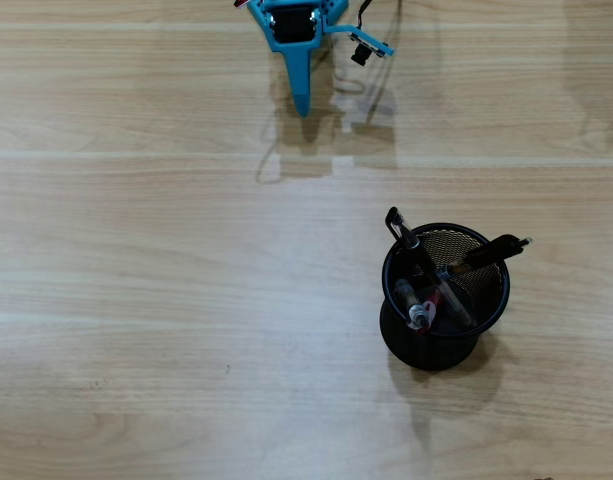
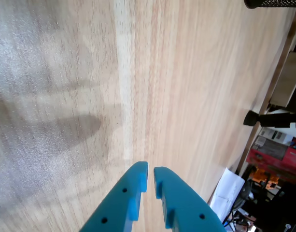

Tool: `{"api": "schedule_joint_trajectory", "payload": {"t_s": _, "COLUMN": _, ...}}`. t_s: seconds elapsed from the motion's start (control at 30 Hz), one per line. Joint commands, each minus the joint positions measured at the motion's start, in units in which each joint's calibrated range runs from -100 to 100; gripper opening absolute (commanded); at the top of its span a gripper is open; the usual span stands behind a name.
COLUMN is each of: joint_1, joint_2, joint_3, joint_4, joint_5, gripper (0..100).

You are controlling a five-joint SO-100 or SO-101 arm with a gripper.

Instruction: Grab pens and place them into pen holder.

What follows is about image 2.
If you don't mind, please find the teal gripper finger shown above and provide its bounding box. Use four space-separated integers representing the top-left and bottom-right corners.
154 166 227 232
79 161 149 232

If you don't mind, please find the black mesh pen holder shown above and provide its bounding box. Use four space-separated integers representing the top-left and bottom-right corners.
243 0 296 10

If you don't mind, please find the white paper sheet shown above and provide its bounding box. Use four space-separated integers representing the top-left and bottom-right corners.
209 167 246 222

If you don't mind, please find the orange black object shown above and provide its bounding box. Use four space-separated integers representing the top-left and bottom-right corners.
249 166 285 190

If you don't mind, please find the black device with logo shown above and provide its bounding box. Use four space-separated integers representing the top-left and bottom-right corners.
280 221 296 232

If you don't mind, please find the red cardboard box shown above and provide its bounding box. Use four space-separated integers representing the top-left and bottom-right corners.
246 135 296 181

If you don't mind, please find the white green small box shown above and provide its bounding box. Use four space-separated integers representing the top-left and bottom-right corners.
260 127 292 144

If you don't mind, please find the black clamp stand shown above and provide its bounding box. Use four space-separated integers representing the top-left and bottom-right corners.
243 110 296 129

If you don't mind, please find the light wooden board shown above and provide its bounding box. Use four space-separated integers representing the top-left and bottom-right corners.
273 51 296 108

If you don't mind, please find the black cable bundle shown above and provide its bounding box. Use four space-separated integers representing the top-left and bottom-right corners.
222 180 256 232

